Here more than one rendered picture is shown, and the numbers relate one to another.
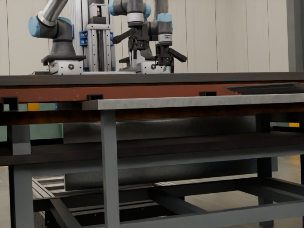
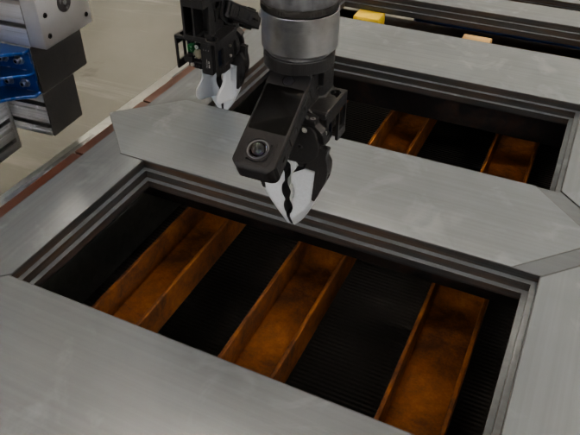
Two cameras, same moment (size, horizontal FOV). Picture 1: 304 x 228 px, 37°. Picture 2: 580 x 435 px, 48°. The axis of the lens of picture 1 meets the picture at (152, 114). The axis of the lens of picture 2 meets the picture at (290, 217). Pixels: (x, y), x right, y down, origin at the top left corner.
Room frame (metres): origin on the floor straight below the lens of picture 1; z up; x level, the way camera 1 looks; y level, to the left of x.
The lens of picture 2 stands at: (1.69, 0.50, 1.38)
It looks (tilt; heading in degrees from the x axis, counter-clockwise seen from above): 39 degrees down; 314
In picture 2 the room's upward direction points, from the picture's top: straight up
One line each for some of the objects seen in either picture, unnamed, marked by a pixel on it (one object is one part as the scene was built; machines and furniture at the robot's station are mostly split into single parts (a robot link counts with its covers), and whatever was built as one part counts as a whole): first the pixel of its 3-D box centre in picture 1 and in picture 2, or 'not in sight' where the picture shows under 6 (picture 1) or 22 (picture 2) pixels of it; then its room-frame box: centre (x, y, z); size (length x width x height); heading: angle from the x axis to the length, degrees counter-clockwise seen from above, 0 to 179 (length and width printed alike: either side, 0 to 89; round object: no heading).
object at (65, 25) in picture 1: (60, 29); not in sight; (2.72, 0.52, 1.20); 0.13 x 0.12 x 0.14; 136
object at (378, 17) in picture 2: not in sight; (368, 22); (2.56, -0.65, 0.79); 0.06 x 0.05 x 0.04; 19
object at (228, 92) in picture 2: (167, 74); (224, 92); (2.40, -0.09, 0.89); 0.06 x 0.03 x 0.09; 109
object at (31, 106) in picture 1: (32, 100); not in sight; (2.17, 0.56, 0.78); 0.05 x 0.05 x 0.19; 19
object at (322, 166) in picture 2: (134, 49); (309, 163); (2.08, 0.07, 0.99); 0.05 x 0.02 x 0.09; 19
